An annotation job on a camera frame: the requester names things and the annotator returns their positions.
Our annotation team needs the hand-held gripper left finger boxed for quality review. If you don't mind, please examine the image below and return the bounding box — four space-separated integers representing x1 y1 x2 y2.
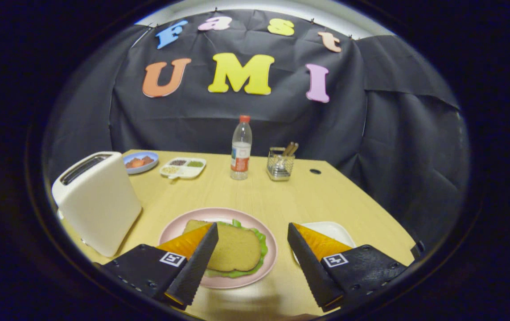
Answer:
101 223 219 309

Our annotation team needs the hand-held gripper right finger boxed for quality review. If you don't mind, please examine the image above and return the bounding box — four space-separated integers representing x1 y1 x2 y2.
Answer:
286 223 409 313

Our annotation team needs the brown bread slice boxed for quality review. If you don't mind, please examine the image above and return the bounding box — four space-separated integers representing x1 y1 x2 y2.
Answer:
183 219 262 272

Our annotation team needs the green lettuce leaf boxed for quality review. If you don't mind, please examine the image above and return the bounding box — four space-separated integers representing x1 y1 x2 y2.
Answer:
205 219 268 279

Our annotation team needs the white square dish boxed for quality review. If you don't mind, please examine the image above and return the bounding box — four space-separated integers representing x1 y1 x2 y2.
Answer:
292 222 356 264

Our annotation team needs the pink round plate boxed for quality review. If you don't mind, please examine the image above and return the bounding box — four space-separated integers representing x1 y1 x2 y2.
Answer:
158 207 278 289

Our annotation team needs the white divided bean tray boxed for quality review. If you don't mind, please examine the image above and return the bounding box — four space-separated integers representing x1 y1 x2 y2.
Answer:
160 157 207 180

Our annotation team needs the blue round plate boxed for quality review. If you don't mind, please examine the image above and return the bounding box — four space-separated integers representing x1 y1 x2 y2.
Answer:
123 151 159 175

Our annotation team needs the white toaster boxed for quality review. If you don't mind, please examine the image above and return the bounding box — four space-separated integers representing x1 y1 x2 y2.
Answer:
52 152 142 258

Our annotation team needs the clear plastic water bottle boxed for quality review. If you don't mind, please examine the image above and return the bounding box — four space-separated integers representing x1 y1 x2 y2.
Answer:
230 115 253 181

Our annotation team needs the wire mesh utensil holder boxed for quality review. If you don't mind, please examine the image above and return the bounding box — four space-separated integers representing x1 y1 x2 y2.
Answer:
267 147 295 181

